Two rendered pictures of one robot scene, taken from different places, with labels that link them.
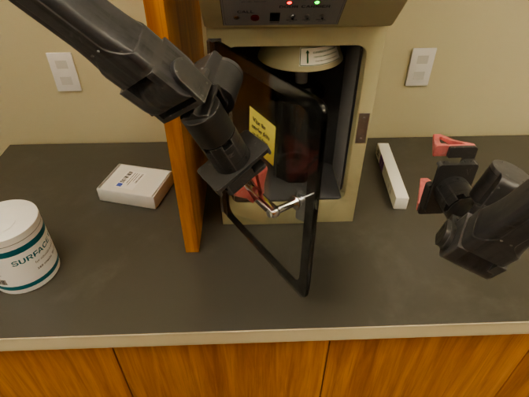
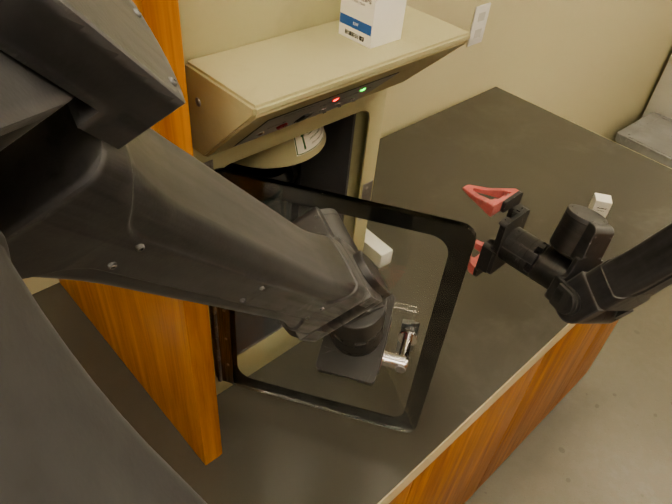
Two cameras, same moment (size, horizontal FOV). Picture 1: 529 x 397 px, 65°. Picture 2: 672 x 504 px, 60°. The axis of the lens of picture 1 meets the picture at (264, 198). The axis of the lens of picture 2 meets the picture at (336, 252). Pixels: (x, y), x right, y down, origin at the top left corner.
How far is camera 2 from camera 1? 0.46 m
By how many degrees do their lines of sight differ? 34
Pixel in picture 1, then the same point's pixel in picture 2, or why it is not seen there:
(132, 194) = not seen: hidden behind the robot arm
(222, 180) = (368, 365)
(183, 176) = (208, 372)
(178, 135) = (204, 323)
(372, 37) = (375, 97)
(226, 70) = (339, 227)
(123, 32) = (337, 264)
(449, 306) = (507, 349)
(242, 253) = (276, 419)
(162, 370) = not seen: outside the picture
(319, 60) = (315, 139)
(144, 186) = not seen: hidden behind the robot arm
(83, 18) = (325, 280)
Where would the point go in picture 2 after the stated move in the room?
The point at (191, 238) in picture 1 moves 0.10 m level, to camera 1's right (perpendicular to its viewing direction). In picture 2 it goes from (214, 443) to (270, 406)
